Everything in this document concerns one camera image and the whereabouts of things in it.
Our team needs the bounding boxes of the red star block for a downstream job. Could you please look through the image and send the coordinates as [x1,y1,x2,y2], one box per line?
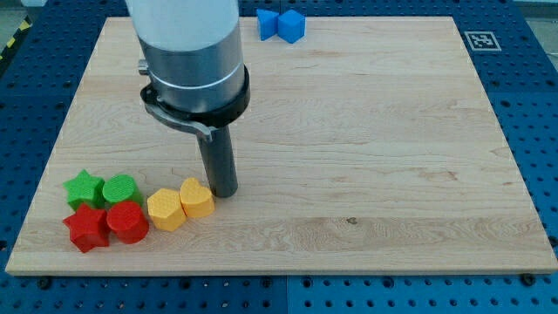
[63,203,111,253]

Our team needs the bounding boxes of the white fiducial marker tag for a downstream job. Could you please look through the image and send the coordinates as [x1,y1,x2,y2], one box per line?
[465,31,501,51]

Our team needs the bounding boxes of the yellow heart block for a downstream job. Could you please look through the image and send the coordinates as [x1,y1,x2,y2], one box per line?
[179,177,215,218]

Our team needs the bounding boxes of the green circle block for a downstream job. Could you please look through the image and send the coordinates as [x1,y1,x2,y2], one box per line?
[102,174,144,206]

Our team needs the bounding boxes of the yellow hexagon block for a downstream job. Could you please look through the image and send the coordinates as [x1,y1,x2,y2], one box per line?
[147,188,187,232]

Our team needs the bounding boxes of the red circle block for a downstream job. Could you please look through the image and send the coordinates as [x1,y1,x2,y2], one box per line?
[106,201,149,244]

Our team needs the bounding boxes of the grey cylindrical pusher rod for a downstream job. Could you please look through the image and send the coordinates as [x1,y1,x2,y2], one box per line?
[198,126,238,198]

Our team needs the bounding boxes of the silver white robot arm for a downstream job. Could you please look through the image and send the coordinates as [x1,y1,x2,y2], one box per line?
[126,0,249,142]

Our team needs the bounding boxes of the blue triangular block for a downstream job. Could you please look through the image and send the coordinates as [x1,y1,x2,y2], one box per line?
[256,9,279,41]

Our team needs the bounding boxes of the green star block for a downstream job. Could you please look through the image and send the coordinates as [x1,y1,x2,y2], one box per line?
[63,169,105,211]

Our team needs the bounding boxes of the light wooden board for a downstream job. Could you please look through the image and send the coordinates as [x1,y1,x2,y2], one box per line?
[5,17,557,276]

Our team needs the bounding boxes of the blue cube block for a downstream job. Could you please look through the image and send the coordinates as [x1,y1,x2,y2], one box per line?
[277,10,306,44]

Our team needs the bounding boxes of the black board corner screw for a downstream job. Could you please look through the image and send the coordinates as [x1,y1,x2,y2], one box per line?
[37,276,52,290]
[520,273,536,287]

